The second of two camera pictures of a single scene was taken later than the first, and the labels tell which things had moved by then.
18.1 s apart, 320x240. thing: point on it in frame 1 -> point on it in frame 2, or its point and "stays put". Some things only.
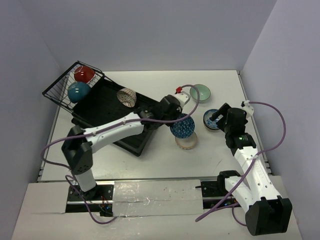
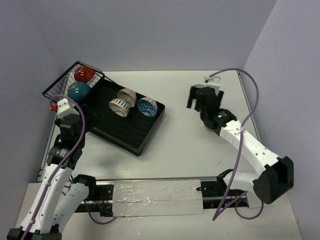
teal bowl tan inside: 78,91 stays put
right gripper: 222,110 -> 193,95
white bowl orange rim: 187,143 -> 120,106
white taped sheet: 158,197 stays put
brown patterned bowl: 127,97 stays put
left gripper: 173,114 -> 88,116
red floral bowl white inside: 83,73 stays put
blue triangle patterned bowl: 184,128 -> 148,106
